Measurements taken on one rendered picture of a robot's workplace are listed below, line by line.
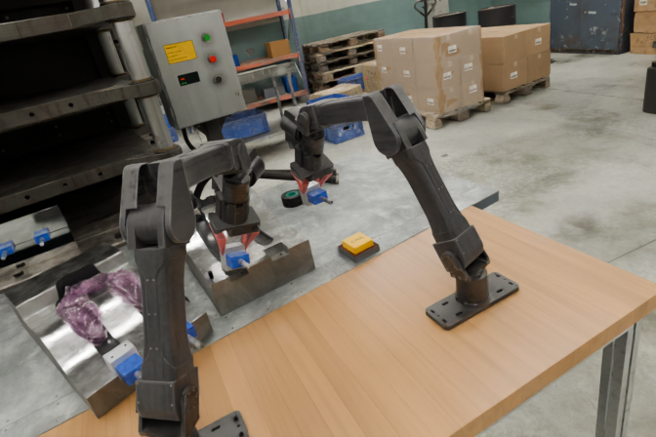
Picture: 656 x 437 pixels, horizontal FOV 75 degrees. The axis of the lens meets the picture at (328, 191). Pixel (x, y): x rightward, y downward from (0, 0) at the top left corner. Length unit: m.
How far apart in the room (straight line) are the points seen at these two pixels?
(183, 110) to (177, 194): 1.14
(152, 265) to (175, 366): 0.15
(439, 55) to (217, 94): 3.15
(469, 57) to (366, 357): 4.25
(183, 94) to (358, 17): 6.75
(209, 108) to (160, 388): 1.29
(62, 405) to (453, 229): 0.83
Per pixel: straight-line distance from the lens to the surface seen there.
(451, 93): 4.77
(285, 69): 4.64
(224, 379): 0.92
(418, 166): 0.84
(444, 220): 0.86
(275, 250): 1.10
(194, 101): 1.80
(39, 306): 1.27
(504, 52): 5.31
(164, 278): 0.68
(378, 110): 0.83
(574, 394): 1.90
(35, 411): 1.10
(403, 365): 0.84
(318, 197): 1.16
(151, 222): 0.67
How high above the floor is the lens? 1.41
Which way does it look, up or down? 23 degrees down
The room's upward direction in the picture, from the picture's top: 12 degrees counter-clockwise
